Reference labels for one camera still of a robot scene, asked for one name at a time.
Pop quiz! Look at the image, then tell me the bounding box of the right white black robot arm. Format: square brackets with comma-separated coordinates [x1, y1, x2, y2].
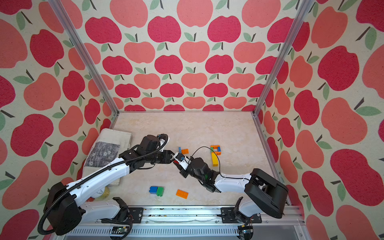
[174, 157, 289, 223]

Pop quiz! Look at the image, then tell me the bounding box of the front aluminium rail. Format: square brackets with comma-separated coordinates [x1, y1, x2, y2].
[50, 205, 310, 240]

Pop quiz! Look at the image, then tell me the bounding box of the aluminium frame post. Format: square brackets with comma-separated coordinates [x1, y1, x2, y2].
[252, 0, 315, 118]
[47, 0, 120, 115]

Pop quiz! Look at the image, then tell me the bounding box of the right aluminium frame post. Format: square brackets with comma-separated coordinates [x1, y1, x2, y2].
[252, 0, 315, 118]

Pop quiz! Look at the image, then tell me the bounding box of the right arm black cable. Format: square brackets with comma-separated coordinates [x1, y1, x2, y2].
[190, 146, 284, 217]

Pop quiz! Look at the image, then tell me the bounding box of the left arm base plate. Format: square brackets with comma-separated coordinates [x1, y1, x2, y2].
[101, 206, 144, 225]

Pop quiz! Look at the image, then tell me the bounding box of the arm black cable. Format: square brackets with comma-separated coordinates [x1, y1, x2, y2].
[190, 146, 284, 217]
[37, 134, 169, 236]

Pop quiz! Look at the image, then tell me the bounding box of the yellow square lego brick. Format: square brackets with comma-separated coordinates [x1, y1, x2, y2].
[211, 154, 219, 167]

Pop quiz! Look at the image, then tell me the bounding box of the left aluminium frame post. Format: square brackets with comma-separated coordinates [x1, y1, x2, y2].
[47, 0, 120, 115]

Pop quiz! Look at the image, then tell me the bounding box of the folded beige printed cloth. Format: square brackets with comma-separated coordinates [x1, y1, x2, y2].
[82, 129, 132, 178]

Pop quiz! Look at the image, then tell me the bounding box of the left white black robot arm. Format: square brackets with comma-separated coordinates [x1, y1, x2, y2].
[38, 134, 174, 238]

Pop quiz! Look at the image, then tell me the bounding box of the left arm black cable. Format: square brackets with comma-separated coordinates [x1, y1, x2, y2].
[37, 134, 169, 236]

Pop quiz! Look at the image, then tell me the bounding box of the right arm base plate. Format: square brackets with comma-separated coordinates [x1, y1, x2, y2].
[218, 207, 262, 224]

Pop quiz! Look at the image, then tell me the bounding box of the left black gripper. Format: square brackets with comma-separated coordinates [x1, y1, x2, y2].
[146, 149, 180, 164]

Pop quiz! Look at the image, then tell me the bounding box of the orange lego plate bottom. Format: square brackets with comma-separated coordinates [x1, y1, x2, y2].
[176, 190, 189, 199]

